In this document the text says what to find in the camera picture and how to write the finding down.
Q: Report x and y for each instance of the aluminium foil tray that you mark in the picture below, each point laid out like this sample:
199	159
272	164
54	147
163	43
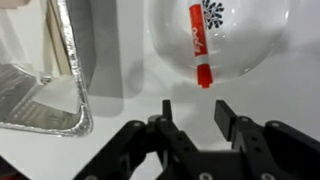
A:
40	100

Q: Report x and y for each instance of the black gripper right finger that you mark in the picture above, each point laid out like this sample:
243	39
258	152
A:
266	150

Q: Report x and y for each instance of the red marker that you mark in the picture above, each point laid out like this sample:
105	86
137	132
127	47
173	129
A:
200	43

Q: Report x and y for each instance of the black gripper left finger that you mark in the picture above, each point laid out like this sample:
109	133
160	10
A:
156	150

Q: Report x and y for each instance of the white bowl with black pattern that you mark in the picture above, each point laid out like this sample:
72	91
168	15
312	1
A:
246	43

